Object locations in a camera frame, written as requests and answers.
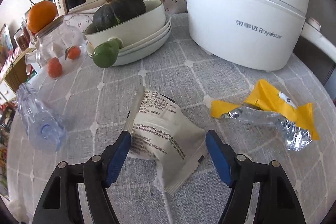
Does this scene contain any clear plastic bottle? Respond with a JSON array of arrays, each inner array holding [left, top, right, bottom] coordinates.
[[17, 83, 67, 152]]

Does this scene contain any yellow foil wrapper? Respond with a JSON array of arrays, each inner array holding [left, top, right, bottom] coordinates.
[[210, 79, 320, 151]]

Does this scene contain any white printed wrapper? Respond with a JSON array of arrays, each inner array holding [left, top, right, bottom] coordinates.
[[124, 86, 207, 195]]

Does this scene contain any grey checked tablecloth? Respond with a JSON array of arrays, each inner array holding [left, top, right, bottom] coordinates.
[[7, 14, 335, 223]]

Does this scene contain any green lime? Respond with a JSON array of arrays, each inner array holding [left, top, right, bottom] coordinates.
[[92, 38, 123, 68]]

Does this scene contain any cream bowl with plates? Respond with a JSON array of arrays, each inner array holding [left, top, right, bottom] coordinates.
[[84, 0, 171, 67]]

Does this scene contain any large orange fruit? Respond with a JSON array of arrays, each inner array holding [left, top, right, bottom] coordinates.
[[27, 1, 58, 34]]

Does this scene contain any white electric cooking pot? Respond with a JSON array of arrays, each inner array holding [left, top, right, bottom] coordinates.
[[186, 0, 335, 71]]

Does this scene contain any dark green pumpkin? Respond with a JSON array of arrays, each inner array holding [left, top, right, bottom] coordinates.
[[92, 0, 146, 31]]

